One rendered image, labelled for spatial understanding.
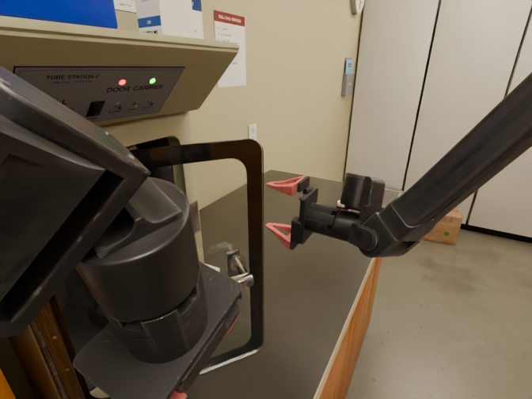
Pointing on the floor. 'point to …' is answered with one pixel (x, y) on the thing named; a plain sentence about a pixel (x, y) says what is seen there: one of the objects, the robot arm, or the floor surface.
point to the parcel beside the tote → (446, 228)
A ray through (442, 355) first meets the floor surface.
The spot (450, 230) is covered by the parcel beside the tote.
